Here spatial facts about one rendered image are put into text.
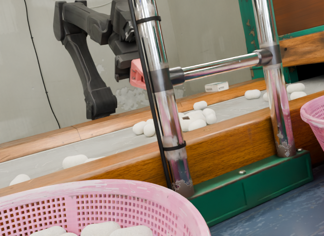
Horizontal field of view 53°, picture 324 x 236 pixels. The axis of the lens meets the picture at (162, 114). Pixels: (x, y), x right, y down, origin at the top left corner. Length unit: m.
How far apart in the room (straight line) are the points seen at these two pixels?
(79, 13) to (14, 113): 1.70
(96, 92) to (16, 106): 1.64
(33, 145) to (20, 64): 1.91
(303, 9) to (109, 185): 0.76
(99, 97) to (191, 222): 0.80
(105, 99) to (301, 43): 0.55
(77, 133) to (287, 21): 0.62
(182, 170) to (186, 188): 0.02
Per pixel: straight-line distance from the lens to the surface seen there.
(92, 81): 0.99
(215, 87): 0.86
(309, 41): 0.85
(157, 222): 0.24
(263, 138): 0.43
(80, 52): 1.03
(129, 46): 0.75
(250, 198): 0.39
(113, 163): 0.35
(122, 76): 0.74
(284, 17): 0.97
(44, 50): 2.61
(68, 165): 0.46
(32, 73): 2.58
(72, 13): 1.00
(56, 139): 0.70
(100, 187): 0.28
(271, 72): 0.41
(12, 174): 0.56
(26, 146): 0.70
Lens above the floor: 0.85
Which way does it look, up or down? 8 degrees down
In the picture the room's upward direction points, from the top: 12 degrees counter-clockwise
